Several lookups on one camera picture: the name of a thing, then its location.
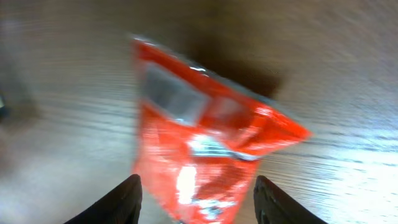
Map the red snack bag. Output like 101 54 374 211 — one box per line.
132 36 310 223

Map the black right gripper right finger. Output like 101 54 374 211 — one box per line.
254 175 326 224

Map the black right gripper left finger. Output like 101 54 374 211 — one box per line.
65 174 142 224

